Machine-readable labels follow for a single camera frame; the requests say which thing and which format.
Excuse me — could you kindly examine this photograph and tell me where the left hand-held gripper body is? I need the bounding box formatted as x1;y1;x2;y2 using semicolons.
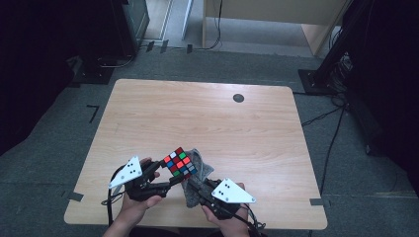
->
108;155;172;202

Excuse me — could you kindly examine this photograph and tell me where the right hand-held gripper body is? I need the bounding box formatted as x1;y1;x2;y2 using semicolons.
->
197;178;257;221

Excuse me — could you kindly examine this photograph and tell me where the grey cloth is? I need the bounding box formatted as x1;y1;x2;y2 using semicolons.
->
180;147;214;208

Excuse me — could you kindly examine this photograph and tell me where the multicoloured puzzle cube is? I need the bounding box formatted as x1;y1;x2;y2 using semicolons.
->
162;146;198;181

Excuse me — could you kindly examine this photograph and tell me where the person's right hand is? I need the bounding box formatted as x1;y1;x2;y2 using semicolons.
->
201;182;255;232

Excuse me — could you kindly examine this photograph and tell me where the person's left hand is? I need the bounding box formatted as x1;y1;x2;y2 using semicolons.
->
116;157;164;228

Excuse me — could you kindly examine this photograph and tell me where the person's lap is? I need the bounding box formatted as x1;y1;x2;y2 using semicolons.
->
129;227;225;237

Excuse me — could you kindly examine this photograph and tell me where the black angled floor tape mark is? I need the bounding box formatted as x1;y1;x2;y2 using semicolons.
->
86;104;101;124

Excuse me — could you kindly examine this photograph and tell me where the dark curtain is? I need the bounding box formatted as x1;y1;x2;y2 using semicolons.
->
0;0;85;156
342;0;419;198

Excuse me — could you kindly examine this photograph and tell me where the black cabinet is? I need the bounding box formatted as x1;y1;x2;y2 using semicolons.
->
78;0;151;67

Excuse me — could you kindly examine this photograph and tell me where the black metal stand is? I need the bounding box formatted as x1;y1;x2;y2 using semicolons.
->
297;0;375;97

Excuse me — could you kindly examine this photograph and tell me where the light wooden desk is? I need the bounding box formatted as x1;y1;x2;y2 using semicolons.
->
201;0;352;57

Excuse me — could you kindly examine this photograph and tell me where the right hand-held gripper cable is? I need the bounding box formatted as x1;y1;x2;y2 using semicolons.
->
230;202;269;237

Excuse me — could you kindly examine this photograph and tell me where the hand-held gripper cable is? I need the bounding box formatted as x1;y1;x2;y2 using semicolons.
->
100;164;128;229
230;202;269;237

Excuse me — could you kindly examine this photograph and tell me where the left hand-held gripper cable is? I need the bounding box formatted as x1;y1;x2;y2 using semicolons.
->
100;164;128;229

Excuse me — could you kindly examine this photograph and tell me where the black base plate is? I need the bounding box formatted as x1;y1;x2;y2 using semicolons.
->
72;62;116;86

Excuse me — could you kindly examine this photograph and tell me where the looped black cable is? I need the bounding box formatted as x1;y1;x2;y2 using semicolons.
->
97;53;136;69

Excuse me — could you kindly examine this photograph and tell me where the black floor cable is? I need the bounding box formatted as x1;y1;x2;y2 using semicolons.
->
319;107;347;197
300;105;345;128

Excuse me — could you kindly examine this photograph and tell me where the hanging black cable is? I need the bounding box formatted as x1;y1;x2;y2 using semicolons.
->
194;0;224;51

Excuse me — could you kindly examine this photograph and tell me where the tangled cable bundle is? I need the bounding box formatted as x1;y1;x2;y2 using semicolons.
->
327;52;354;97

